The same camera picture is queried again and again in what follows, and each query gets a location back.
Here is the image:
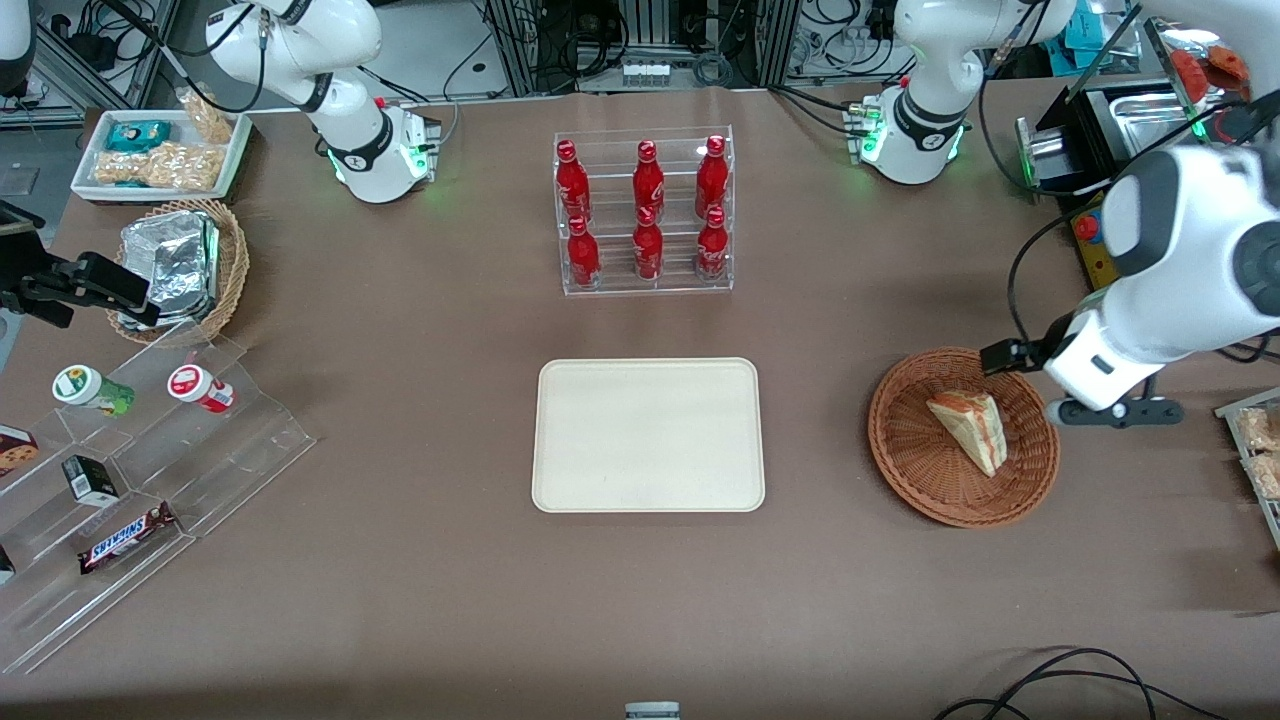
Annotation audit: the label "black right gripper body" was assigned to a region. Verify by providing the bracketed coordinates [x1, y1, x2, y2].
[0, 202, 48, 296]

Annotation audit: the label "triangle sandwich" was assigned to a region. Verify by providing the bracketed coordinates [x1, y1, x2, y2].
[926, 390, 1009, 479]

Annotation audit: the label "white rectangular snack tray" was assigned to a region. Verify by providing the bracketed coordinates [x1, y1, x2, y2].
[70, 108, 254, 205]

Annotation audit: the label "brown wicker basket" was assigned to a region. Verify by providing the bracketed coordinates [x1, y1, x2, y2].
[867, 346, 1061, 529]

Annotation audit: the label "light wicker basket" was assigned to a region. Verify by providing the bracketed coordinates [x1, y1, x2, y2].
[107, 197, 251, 350]

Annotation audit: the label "cream plastic tray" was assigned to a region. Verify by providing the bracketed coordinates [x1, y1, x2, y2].
[531, 357, 767, 514]

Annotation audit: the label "green lidded cup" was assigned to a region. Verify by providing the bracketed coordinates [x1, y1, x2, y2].
[52, 364, 137, 418]

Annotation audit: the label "yellow emergency stop box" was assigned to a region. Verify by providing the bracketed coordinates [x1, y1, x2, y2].
[1069, 190, 1117, 292]

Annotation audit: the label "silver foil packages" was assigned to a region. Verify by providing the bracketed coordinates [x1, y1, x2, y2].
[118, 211, 222, 332]

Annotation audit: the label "brown cookie box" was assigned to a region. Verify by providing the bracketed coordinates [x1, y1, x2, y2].
[0, 424, 40, 480]

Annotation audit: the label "large clear peanut bag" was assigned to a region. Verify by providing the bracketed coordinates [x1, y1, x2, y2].
[94, 141, 227, 192]

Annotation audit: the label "teal snack packet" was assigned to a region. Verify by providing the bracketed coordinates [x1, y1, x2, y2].
[104, 119, 174, 154]

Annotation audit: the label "red lidded cup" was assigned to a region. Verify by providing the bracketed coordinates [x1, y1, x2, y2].
[166, 363, 237, 415]

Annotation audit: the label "small black carton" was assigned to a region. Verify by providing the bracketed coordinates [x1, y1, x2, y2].
[61, 454, 120, 507]

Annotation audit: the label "metal bread rack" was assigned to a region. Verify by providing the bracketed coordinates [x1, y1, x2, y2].
[1214, 388, 1280, 553]

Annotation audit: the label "small clear snack bag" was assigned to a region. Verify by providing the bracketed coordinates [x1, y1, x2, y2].
[177, 87, 237, 147]

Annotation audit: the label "black food warmer cabinet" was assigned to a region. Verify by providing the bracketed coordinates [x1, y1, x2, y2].
[1014, 15, 1280, 201]

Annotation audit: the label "clear acrylic stepped stand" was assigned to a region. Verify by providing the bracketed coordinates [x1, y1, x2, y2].
[0, 319, 317, 677]

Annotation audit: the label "snickers bar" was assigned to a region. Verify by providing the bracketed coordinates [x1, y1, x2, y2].
[77, 501, 180, 576]

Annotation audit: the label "steel food pan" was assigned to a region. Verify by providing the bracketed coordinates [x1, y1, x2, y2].
[1093, 88, 1203, 133]

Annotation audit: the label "red packaged food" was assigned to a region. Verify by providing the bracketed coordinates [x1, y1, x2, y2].
[1168, 44, 1253, 103]

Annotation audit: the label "red cola bottle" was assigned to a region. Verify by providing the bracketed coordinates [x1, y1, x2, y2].
[632, 206, 665, 282]
[696, 205, 731, 282]
[695, 135, 730, 216]
[555, 139, 592, 223]
[566, 215, 602, 290]
[632, 140, 667, 216]

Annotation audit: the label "clear acrylic bottle rack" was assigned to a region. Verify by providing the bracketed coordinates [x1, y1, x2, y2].
[552, 126, 735, 297]

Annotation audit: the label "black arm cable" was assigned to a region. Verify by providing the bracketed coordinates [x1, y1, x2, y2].
[1004, 204, 1113, 347]

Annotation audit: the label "black floor cable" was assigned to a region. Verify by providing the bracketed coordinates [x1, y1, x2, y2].
[934, 647, 1233, 720]

